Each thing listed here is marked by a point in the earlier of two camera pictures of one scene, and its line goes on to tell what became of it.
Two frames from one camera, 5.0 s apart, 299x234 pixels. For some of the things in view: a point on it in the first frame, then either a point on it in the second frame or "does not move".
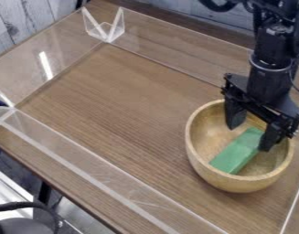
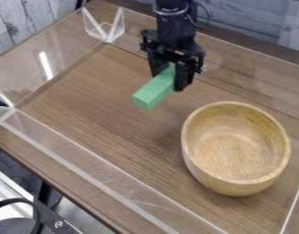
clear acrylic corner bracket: (105, 31) does not move
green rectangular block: (239, 152) → (156, 89)
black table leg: (44, 193) does not move
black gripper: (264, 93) → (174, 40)
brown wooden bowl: (210, 136) does not move
